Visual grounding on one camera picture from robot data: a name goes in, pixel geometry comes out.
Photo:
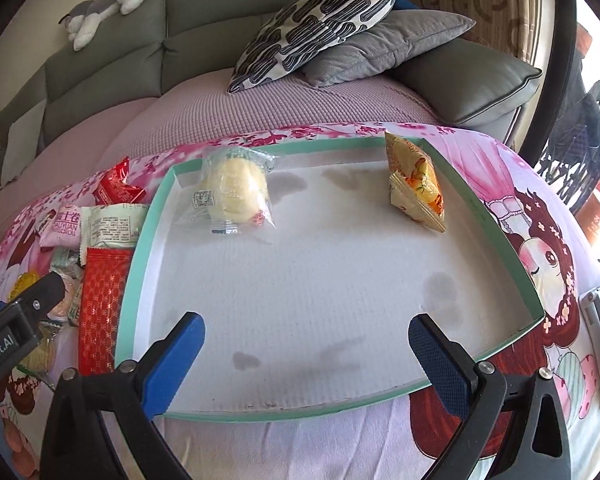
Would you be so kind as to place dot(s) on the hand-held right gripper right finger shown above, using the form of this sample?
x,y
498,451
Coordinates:
x,y
437,360

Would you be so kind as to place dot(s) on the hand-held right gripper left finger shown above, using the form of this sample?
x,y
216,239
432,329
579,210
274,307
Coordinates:
x,y
177,365

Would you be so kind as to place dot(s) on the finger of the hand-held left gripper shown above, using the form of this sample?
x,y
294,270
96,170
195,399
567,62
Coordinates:
x,y
45,292

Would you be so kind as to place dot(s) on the pink round pastry packet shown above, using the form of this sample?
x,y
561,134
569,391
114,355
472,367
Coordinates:
x,y
65,300

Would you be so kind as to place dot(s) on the yellow cake packet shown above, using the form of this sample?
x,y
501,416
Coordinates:
x,y
22,285

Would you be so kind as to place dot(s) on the red patterned packet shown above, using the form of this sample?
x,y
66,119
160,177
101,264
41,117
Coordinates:
x,y
102,310

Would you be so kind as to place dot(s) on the pink snack packet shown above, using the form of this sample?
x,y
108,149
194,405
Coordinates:
x,y
62,227

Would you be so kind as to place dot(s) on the white green snack packet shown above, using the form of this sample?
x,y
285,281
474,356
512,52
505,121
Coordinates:
x,y
115,225

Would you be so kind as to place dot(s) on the red snack packet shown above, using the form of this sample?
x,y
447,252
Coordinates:
x,y
117,187

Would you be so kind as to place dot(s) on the green-edged white cardboard box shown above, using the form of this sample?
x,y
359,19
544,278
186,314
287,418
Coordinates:
x,y
305,285

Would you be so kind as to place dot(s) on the yellow orange snack packet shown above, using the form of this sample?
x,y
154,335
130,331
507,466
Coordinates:
x,y
415,180

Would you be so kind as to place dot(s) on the clear-wrapped pale bun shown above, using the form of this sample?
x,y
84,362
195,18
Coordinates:
x,y
235,185

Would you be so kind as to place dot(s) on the light grey cushion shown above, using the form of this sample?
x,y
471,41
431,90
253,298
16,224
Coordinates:
x,y
27,152

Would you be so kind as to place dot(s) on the printed cartoon blanket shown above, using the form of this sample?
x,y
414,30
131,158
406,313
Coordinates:
x,y
530,240

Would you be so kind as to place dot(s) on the metal tool at edge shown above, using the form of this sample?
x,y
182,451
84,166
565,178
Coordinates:
x,y
597,320

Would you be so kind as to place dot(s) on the grey sofa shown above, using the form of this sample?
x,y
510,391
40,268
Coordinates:
x,y
130,45

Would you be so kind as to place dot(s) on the black metal rack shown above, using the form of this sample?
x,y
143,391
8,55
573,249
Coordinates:
x,y
580,140

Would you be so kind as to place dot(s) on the pink waffle sofa cover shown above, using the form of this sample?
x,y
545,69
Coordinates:
x,y
280,105

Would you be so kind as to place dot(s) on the grey white plush dog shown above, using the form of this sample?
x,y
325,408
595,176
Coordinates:
x,y
105,7

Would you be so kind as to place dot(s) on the grey pillow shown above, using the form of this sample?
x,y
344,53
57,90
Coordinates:
x,y
380,50

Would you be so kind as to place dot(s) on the black white patterned pillow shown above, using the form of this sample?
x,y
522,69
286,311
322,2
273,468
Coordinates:
x,y
320,25

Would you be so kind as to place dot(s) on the blue cloth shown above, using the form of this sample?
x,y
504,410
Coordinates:
x,y
405,4

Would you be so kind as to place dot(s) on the beige patterned curtain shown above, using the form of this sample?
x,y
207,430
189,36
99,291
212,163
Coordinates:
x,y
480,0

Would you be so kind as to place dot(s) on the dark window frame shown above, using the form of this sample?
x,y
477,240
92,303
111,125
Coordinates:
x,y
550,85

